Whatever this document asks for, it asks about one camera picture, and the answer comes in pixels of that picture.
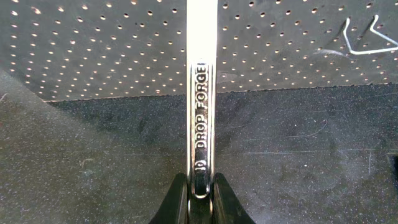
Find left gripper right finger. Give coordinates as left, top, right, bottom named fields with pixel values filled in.
left=212, top=172, right=256, bottom=224

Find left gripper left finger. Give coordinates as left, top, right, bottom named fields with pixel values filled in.
left=148, top=172, right=189, bottom=224

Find wrench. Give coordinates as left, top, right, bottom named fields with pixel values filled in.
left=185, top=0, right=219, bottom=224

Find black pegboard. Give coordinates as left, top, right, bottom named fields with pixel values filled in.
left=0, top=0, right=398, bottom=103

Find metal hook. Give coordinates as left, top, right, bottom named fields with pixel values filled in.
left=342, top=14, right=398, bottom=56

